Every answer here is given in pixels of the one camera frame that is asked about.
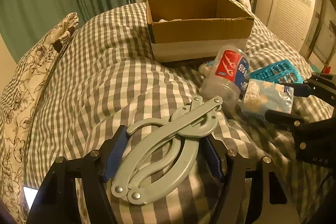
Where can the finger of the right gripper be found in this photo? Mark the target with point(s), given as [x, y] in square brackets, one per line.
[301, 90]
[287, 121]

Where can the checkered bed duvet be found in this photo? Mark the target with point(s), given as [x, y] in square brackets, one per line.
[106, 76]

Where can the dental floss pick jar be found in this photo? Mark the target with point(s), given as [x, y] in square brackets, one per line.
[227, 77]

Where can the cardboard box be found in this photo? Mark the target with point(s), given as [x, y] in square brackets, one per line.
[198, 28]

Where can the teal plastic basket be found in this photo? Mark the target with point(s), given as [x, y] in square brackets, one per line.
[281, 72]

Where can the grey folding hanger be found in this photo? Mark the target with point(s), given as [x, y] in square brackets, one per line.
[163, 159]

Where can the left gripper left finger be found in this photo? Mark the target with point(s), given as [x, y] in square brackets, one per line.
[98, 167]

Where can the floral pillow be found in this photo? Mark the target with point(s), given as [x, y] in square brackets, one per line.
[19, 102]

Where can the crumpled white cloth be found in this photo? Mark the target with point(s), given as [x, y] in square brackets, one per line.
[205, 68]

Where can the white sock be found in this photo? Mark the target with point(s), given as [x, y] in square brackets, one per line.
[163, 21]

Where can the blue tissue packet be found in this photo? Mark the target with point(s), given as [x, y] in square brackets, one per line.
[261, 96]

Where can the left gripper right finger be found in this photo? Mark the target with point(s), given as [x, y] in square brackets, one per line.
[227, 167]

